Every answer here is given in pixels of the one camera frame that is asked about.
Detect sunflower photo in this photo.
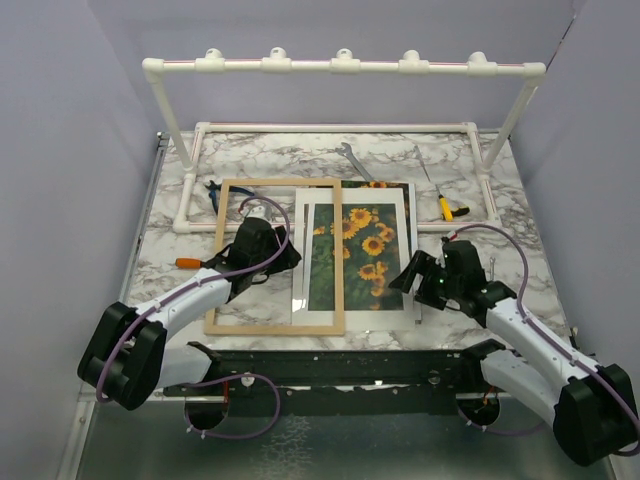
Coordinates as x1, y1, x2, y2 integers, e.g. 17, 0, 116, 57
309, 204, 406, 311

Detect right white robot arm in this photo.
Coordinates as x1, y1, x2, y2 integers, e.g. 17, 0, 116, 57
389, 240, 639, 466

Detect white PVC pipe rack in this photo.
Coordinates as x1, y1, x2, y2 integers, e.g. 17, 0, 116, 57
142, 47, 547, 234

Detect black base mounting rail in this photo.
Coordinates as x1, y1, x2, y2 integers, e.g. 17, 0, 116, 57
178, 340, 503, 417

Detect white photo mat board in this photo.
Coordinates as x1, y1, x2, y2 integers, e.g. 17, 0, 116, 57
296, 186, 417, 330

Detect clear glass pane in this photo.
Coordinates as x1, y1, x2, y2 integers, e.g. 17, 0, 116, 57
289, 179, 419, 326

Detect small silver wrench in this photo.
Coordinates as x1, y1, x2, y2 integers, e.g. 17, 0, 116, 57
489, 256, 496, 281

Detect black yellow screwdriver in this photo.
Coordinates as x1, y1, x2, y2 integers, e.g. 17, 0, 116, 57
451, 206, 470, 218

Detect orange handled screwdriver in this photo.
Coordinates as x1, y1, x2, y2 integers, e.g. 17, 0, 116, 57
174, 257, 203, 270

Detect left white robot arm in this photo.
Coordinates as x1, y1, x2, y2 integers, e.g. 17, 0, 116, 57
77, 217, 301, 410

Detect wooden picture frame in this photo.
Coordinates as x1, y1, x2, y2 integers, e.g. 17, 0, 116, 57
203, 178, 346, 336

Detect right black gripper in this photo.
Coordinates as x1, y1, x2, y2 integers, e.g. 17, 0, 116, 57
389, 249, 462, 310

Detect small yellow screwdriver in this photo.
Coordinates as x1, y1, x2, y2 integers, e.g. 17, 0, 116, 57
435, 185, 453, 222

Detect blue handled pliers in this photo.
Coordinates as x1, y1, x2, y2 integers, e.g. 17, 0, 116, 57
203, 178, 255, 213

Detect large grey wrench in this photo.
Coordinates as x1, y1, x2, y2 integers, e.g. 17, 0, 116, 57
336, 142, 374, 182

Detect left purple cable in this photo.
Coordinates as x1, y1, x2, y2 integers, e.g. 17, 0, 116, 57
94, 194, 292, 439

